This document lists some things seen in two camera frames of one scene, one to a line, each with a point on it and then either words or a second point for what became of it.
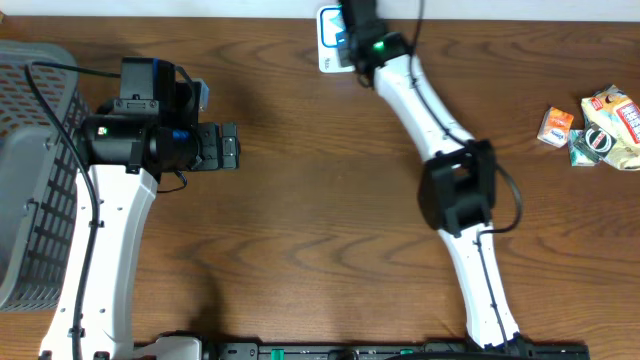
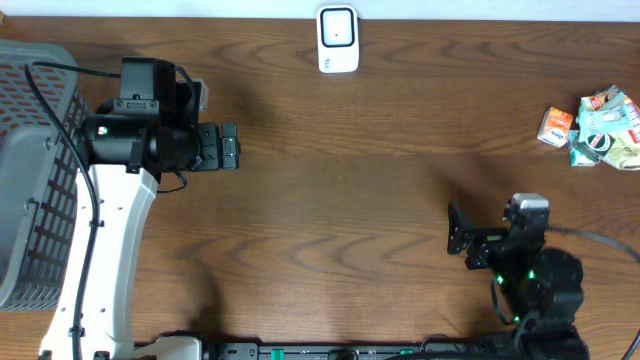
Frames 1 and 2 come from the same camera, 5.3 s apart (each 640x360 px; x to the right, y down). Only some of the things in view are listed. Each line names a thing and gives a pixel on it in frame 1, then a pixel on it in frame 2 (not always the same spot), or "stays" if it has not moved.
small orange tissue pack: [555, 127] stays
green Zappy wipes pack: [331, 25] to [603, 112]
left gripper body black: [208, 157] stays
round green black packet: [595, 143] stays
